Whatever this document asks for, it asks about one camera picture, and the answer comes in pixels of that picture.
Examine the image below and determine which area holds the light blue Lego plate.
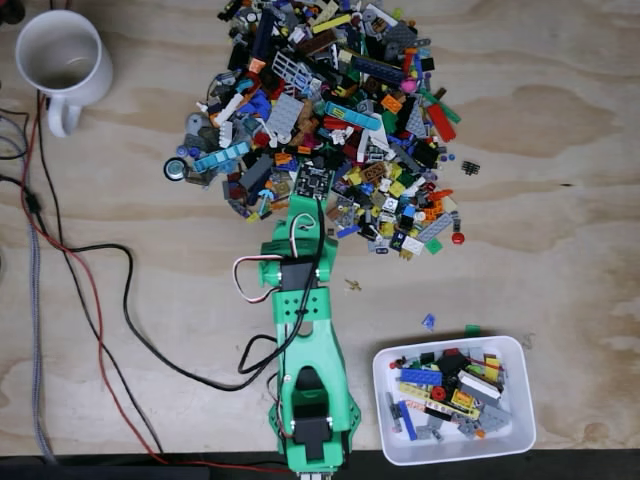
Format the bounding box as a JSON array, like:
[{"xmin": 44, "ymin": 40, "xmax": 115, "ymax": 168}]
[{"xmin": 192, "ymin": 141, "xmax": 251, "ymax": 174}]

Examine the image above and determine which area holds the grey long Lego plate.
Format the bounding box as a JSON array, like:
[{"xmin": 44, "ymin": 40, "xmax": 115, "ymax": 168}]
[{"xmin": 417, "ymin": 211, "xmax": 455, "ymax": 244}]

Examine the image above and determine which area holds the light blue long Lego piece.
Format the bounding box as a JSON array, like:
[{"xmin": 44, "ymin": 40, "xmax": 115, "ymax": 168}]
[{"xmin": 324, "ymin": 101, "xmax": 383, "ymax": 132}]

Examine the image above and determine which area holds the white long Lego brick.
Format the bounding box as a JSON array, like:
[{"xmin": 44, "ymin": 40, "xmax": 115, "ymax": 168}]
[{"xmin": 214, "ymin": 93, "xmax": 245, "ymax": 129}]

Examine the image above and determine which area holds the white Lego grille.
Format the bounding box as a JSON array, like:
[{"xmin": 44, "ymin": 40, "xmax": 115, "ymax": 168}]
[{"xmin": 272, "ymin": 51, "xmax": 309, "ymax": 92}]

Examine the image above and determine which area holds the blue Lego brick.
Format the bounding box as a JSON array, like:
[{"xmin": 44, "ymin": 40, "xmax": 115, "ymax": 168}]
[{"xmin": 399, "ymin": 368, "xmax": 444, "ymax": 387}]

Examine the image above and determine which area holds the red long Lego plate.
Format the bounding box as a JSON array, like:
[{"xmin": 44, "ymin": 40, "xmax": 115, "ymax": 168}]
[{"xmin": 427, "ymin": 103, "xmax": 458, "ymax": 144}]

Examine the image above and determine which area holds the yellow long Lego beam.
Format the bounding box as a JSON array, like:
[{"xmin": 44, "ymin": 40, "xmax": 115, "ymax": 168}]
[{"xmin": 398, "ymin": 381, "xmax": 480, "ymax": 419}]

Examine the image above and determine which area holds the dark blue long Lego plate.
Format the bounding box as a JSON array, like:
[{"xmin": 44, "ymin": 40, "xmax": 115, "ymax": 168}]
[{"xmin": 351, "ymin": 54, "xmax": 405, "ymax": 85}]

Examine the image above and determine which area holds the green long Lego plate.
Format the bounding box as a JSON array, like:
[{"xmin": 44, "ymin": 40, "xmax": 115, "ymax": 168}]
[{"xmin": 418, "ymin": 88, "xmax": 463, "ymax": 125}]

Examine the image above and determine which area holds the blue narrow Lego plate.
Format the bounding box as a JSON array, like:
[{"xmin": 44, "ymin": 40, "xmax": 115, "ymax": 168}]
[{"xmin": 396, "ymin": 399, "xmax": 419, "ymax": 442}]

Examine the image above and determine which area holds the dark blue Lego beam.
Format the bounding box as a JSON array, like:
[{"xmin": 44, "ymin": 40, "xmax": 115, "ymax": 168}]
[{"xmin": 251, "ymin": 9, "xmax": 276, "ymax": 59}]

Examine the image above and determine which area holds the yellow long Lego plate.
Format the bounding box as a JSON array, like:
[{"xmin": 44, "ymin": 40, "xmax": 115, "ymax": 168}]
[{"xmin": 312, "ymin": 13, "xmax": 353, "ymax": 35}]

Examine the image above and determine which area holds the white grey Lego brick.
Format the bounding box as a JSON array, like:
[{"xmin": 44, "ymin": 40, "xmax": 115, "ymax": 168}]
[{"xmin": 458, "ymin": 370, "xmax": 503, "ymax": 402}]

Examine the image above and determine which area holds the grey wedge Lego plate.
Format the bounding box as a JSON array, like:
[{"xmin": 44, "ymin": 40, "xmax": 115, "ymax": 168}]
[{"xmin": 476, "ymin": 403, "xmax": 514, "ymax": 434}]

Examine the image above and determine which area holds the white plastic bin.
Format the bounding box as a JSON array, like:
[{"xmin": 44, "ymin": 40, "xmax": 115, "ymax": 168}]
[{"xmin": 371, "ymin": 335, "xmax": 538, "ymax": 467}]

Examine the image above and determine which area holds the white ceramic mug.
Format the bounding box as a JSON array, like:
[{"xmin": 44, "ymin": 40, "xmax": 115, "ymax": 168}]
[{"xmin": 14, "ymin": 9, "xmax": 115, "ymax": 139}]

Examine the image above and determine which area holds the black object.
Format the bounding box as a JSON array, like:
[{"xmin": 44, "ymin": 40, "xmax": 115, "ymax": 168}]
[{"xmin": 0, "ymin": 0, "xmax": 26, "ymax": 25}]

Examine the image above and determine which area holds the black camera circuit board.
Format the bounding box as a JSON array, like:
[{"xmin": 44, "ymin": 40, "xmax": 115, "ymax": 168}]
[{"xmin": 291, "ymin": 159, "xmax": 335, "ymax": 201}]

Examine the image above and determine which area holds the white red black servo wire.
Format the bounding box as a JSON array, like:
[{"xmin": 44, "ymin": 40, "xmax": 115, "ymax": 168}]
[{"xmin": 232, "ymin": 253, "xmax": 284, "ymax": 306}]

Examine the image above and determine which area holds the thick black cable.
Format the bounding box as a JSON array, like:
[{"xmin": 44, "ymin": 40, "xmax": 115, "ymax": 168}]
[{"xmin": 62, "ymin": 197, "xmax": 326, "ymax": 392}]

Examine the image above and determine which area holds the red cable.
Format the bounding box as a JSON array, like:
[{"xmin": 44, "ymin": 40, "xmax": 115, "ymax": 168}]
[{"xmin": 19, "ymin": 92, "xmax": 291, "ymax": 474}]

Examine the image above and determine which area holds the thin black cable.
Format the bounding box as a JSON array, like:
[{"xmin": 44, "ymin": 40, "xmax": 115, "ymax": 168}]
[{"xmin": 35, "ymin": 92, "xmax": 165, "ymax": 455}]

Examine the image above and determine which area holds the grey braided cable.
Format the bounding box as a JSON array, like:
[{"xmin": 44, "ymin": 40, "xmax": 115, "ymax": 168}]
[{"xmin": 27, "ymin": 219, "xmax": 57, "ymax": 464}]

